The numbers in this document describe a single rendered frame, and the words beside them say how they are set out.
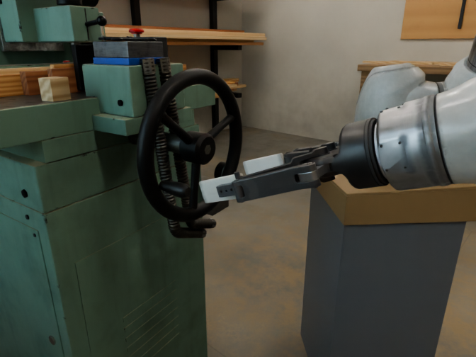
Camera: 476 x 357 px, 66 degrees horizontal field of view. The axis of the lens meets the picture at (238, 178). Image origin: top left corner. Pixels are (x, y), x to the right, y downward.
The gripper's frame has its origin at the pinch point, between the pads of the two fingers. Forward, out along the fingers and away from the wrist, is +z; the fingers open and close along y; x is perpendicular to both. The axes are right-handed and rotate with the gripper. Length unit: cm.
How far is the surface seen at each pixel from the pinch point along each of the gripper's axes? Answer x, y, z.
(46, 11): -42, -8, 42
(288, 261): 63, -102, 64
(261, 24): -110, -358, 180
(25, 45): -40, -9, 57
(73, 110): -18.2, 1.8, 30.0
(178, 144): -6.9, -9.8, 18.8
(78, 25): -36, -10, 36
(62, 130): -15.2, 4.5, 31.1
